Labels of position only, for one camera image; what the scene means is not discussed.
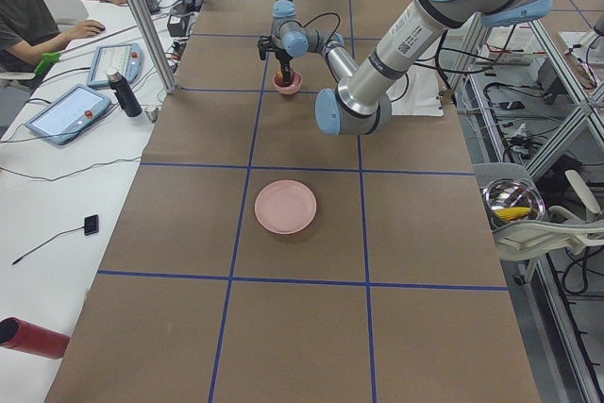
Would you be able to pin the red apple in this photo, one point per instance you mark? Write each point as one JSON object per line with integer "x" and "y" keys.
{"x": 279, "y": 78}

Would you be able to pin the brown table mat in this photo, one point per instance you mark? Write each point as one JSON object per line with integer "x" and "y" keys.
{"x": 257, "y": 259}

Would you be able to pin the person right hand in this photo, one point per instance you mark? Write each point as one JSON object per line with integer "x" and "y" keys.
{"x": 86, "y": 29}

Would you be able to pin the white office chair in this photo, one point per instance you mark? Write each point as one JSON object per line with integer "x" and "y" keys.
{"x": 524, "y": 227}

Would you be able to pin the pink plate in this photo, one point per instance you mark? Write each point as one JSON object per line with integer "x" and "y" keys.
{"x": 285, "y": 206}

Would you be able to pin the black water bottle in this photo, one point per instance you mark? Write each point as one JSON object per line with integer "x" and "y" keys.
{"x": 123, "y": 92}

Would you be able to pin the red cylinder tube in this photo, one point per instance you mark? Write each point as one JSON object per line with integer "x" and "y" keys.
{"x": 20, "y": 335}

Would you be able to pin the teach pendant tablet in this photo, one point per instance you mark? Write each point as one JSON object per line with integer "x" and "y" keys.
{"x": 64, "y": 119}
{"x": 127, "y": 59}

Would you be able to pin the teach pendant tablet near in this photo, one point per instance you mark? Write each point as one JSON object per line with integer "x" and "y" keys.
{"x": 64, "y": 119}

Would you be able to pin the seated person dark shirt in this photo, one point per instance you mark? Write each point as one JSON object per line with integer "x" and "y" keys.
{"x": 29, "y": 31}

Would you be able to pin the teach pendant tablet far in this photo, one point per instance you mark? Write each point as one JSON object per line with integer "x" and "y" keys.
{"x": 127, "y": 59}

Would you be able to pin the aluminium frame post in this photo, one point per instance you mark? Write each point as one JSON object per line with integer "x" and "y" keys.
{"x": 150, "y": 36}

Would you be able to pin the steel bowl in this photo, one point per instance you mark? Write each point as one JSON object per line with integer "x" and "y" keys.
{"x": 508, "y": 192}

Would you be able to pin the small black square device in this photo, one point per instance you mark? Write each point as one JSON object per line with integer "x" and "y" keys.
{"x": 91, "y": 224}

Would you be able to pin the yellow corn cob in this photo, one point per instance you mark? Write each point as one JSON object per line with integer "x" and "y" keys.
{"x": 513, "y": 213}

